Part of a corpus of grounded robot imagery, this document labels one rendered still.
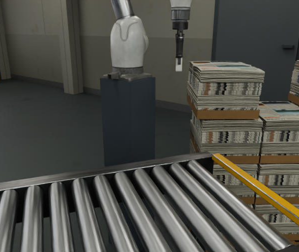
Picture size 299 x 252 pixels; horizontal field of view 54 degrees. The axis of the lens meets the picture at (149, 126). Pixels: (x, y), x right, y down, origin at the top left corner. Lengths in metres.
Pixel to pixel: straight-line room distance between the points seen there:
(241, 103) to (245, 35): 2.64
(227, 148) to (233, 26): 2.76
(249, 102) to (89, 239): 0.97
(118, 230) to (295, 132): 1.07
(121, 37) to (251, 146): 0.80
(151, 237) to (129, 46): 0.93
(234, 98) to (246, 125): 0.15
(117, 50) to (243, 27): 2.76
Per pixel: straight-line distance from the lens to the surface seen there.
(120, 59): 1.41
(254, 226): 0.77
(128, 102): 1.38
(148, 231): 0.70
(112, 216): 0.75
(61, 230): 0.73
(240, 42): 4.01
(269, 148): 1.52
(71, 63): 5.84
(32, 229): 0.76
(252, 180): 0.90
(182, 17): 1.44
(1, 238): 0.76
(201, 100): 1.35
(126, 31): 1.40
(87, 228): 0.72
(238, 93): 1.38
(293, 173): 1.62
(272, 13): 3.90
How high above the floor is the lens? 1.24
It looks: 19 degrees down
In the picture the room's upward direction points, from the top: straight up
